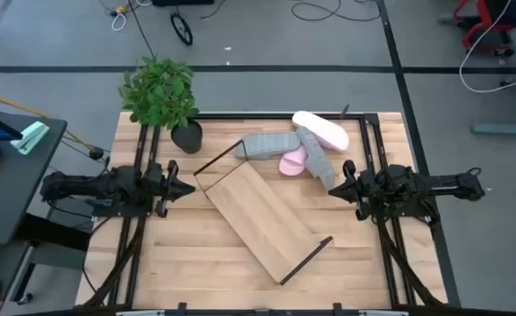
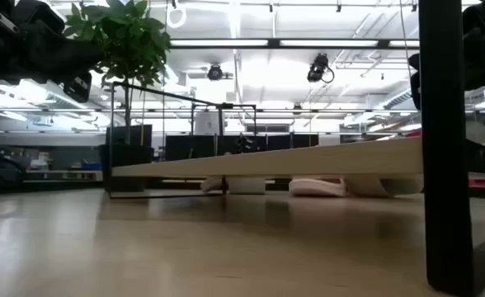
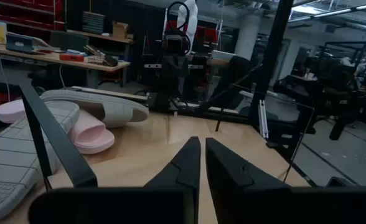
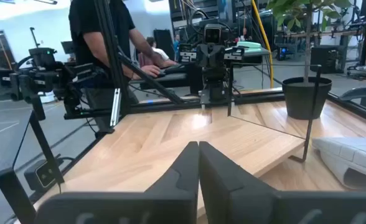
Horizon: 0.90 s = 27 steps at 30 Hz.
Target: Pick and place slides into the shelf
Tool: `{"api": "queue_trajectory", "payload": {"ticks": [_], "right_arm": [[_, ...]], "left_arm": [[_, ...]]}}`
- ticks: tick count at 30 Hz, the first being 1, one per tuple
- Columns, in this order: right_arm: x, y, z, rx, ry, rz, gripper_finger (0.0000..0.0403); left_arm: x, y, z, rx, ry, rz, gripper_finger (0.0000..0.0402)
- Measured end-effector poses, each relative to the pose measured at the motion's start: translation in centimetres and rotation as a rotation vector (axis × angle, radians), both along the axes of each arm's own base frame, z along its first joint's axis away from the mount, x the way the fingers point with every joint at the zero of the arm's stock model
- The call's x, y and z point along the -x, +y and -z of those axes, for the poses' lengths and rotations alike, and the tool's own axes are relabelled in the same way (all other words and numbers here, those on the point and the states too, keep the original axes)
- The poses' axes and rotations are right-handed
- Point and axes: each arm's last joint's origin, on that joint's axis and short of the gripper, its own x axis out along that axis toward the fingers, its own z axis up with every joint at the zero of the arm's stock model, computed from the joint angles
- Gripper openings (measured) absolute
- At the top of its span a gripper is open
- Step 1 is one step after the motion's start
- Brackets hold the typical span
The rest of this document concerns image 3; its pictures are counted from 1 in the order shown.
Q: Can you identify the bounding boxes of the wooden shelf with black frame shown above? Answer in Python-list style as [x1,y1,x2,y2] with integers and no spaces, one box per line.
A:
[19,82,315,190]

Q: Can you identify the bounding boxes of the red storage bin rack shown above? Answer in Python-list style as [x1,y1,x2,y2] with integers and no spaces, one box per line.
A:
[0,0,66,32]

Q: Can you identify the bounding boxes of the grey rubber slide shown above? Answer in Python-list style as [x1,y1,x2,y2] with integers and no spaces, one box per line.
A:
[0,101,80,223]
[40,89,150,129]

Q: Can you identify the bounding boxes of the white mannequin torso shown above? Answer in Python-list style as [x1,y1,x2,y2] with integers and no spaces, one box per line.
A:
[176,0,199,54]

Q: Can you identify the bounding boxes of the long wooden workbench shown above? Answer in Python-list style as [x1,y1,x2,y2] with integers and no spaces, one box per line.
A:
[0,39,131,88]

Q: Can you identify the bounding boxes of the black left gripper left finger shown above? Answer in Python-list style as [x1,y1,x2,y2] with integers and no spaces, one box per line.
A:
[144,136,202,224]

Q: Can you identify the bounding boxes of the small red flat box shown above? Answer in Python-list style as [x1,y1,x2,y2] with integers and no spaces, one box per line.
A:
[59,53,86,63]

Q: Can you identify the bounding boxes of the black drawer organizer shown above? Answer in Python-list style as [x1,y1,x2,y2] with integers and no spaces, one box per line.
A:
[82,11,106,35]

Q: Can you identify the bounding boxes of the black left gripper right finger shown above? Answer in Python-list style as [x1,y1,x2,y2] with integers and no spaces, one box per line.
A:
[205,138,291,224]

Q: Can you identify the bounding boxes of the white round pillar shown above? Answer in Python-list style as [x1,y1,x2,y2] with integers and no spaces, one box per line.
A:
[234,12,263,60]

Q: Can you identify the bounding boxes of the silver aluminium extrusion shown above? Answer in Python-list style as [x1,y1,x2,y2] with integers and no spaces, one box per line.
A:
[257,99,270,139]

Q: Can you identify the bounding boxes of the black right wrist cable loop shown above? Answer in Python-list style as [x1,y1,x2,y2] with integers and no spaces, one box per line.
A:
[166,1,191,47]

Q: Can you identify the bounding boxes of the cardboard box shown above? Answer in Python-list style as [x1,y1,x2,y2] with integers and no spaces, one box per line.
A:
[112,21,129,40]

